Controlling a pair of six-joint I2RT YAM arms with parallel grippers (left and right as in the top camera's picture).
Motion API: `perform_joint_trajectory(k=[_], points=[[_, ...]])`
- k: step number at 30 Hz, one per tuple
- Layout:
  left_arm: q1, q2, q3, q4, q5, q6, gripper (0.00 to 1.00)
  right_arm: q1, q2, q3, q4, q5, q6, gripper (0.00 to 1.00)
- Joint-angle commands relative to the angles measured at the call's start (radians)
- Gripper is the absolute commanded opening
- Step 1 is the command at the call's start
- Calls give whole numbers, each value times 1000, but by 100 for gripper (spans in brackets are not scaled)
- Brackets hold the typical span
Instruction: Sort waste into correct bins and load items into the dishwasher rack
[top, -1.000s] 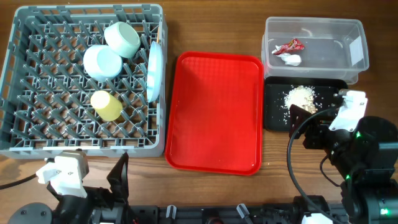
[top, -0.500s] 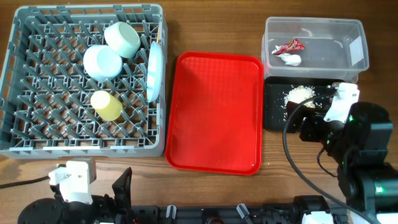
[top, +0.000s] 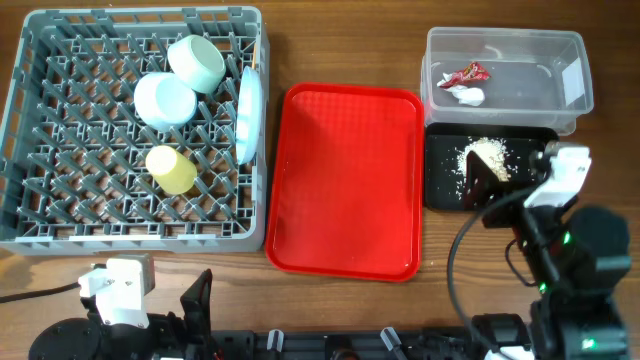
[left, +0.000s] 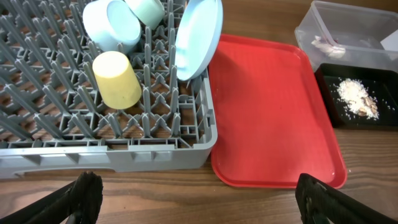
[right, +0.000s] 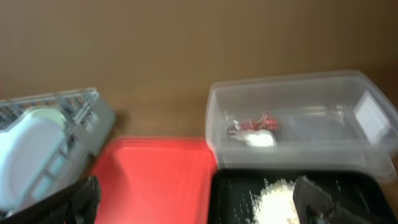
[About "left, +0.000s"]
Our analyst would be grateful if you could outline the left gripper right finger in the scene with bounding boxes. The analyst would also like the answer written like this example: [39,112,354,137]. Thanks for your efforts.
[295,173,397,224]

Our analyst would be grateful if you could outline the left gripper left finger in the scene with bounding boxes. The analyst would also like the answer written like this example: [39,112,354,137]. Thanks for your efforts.
[1,172,103,224]

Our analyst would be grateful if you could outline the rice food waste pile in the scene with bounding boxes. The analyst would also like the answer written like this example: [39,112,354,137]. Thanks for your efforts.
[336,78,379,120]

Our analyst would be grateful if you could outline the yellow plastic cup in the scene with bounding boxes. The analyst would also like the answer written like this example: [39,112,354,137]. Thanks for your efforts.
[92,51,142,110]

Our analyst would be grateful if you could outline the white napkin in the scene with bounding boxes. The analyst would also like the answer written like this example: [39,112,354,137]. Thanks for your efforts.
[311,35,346,59]

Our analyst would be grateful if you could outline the light blue bowl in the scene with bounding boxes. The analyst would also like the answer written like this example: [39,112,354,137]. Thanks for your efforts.
[83,0,141,54]

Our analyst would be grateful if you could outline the green bowl with rice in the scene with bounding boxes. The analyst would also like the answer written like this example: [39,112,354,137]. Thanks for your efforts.
[125,0,165,30]

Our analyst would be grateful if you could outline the light blue round plate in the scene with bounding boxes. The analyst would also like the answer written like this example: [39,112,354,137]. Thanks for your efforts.
[175,0,223,81]

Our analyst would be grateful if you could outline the grey dishwasher rack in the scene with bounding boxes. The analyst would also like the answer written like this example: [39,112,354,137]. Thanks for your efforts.
[1,1,218,179]

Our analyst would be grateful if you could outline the black waste bin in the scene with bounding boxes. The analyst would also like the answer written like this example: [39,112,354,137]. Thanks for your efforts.
[315,63,397,131]

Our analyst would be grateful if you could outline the clear plastic waste bin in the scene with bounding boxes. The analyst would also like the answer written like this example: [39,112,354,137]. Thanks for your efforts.
[295,1,397,72]

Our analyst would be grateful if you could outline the red serving tray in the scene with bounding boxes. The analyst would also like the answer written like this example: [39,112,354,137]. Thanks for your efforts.
[209,34,347,189]

